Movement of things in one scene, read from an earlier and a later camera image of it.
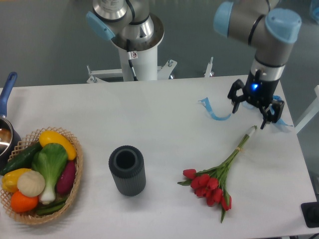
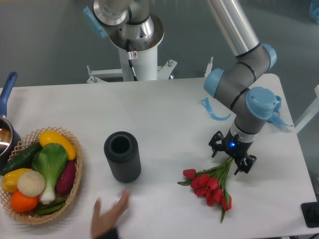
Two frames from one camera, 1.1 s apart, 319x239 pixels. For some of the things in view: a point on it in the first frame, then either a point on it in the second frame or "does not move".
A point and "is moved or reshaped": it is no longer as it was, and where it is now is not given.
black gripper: x=259 y=91 → x=235 y=147
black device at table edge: x=310 y=211 does not move
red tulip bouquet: x=210 y=183 does not move
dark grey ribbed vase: x=127 y=165 is moved or reshaped
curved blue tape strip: x=205 y=102 does not move
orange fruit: x=23 y=203 does not move
